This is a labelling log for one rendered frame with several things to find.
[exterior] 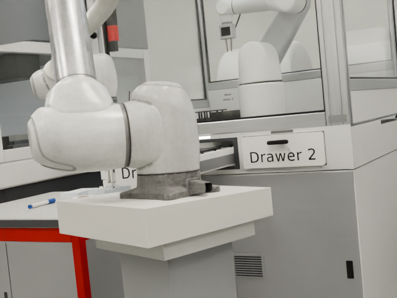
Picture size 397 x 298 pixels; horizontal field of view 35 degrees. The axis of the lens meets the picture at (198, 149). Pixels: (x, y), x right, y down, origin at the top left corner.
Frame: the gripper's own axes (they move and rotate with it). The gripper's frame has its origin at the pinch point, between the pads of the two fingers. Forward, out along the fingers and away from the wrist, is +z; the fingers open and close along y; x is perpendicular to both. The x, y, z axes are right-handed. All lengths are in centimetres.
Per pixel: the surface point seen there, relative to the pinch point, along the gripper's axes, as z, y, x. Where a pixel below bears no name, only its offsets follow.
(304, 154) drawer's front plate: -1, -59, -32
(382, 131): -4, -66, -79
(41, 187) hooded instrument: 7, 61, -15
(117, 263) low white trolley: 26.9, -16.3, 16.6
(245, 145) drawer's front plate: -5.0, -38.1, -28.2
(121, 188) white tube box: 5.3, -5.2, 1.2
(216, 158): -2.3, -34.8, -15.6
